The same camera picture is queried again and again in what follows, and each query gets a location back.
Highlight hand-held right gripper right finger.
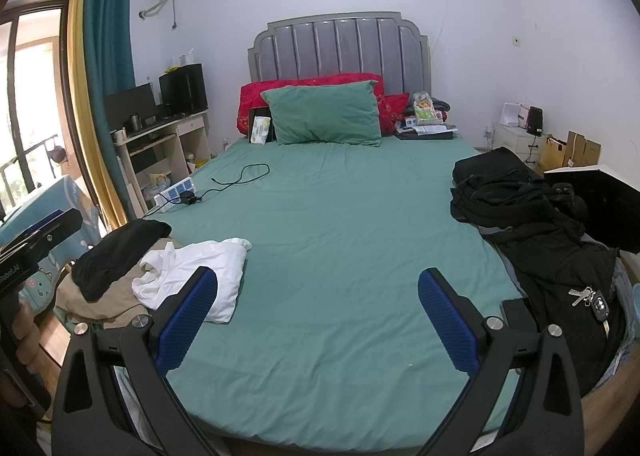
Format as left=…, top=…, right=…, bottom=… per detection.
left=417, top=267, right=586, bottom=456

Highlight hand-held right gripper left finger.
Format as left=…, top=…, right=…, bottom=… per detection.
left=50, top=266, right=236, bottom=456

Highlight white hooded jacket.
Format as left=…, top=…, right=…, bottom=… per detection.
left=132, top=237, right=253, bottom=326

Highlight person's left hand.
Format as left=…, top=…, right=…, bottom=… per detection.
left=14, top=297, right=44, bottom=377

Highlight blue cartoon cloth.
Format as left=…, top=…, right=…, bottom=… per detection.
left=0, top=175, right=108, bottom=332

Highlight black smartphone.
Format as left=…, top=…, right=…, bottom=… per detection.
left=500, top=297, right=541, bottom=334

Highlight black folded garment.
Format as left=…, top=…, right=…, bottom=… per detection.
left=71, top=219, right=173, bottom=303

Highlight beige pants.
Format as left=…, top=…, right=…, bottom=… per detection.
left=54, top=241, right=176, bottom=332

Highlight white power strip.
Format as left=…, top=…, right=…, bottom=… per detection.
left=154, top=177, right=195, bottom=211

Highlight bed with green sheet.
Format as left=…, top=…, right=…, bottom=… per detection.
left=55, top=136, right=631, bottom=454

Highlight black jacket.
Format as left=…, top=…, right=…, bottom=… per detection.
left=470, top=181, right=631, bottom=397

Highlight waste bin with white bag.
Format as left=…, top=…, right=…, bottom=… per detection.
left=142, top=171, right=173, bottom=209

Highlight key bunch with car fob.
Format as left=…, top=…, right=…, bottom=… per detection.
left=569, top=286, right=611, bottom=337

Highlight black backpack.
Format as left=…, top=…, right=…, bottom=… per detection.
left=450, top=146, right=546, bottom=227

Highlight balcony glass door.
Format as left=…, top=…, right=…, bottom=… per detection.
left=0, top=0, right=76, bottom=224

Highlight yellow curtain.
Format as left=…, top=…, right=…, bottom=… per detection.
left=66, top=0, right=126, bottom=232

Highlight black monitor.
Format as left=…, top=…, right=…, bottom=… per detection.
left=103, top=83, right=157, bottom=132

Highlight items beside pillow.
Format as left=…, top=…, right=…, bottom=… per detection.
left=394, top=128, right=458, bottom=141

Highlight white nightstand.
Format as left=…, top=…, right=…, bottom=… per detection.
left=492, top=122, right=546, bottom=164

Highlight light wooden desk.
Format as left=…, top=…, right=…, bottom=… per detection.
left=112, top=111, right=211, bottom=219

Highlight brown paper bag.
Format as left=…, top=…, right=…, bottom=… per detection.
left=542, top=134, right=569, bottom=177

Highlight wet wipes packet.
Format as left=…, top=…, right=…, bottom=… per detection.
left=250, top=116, right=273, bottom=144

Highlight green snack bag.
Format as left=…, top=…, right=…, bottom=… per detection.
left=412, top=92, right=442, bottom=126

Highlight brown cardboard box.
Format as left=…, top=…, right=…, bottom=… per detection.
left=566, top=131, right=602, bottom=171

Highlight black tablet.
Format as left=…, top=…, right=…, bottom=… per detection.
left=247, top=106, right=277, bottom=144

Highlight small red pillow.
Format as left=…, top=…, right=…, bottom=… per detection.
left=377, top=93, right=411, bottom=134

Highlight black computer tower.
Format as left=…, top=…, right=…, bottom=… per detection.
left=159, top=63, right=209, bottom=116

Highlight teal curtain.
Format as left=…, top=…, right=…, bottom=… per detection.
left=82, top=0, right=137, bottom=227

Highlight large red pillow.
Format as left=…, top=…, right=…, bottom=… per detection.
left=236, top=72, right=385, bottom=137

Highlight green pillow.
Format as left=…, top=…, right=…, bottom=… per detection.
left=260, top=80, right=383, bottom=148

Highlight grey padded headboard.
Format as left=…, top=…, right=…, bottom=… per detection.
left=247, top=12, right=431, bottom=102

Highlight black charging cable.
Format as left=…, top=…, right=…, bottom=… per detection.
left=211, top=163, right=271, bottom=197

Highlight white air conditioner hose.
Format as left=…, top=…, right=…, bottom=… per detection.
left=139, top=0, right=173, bottom=18

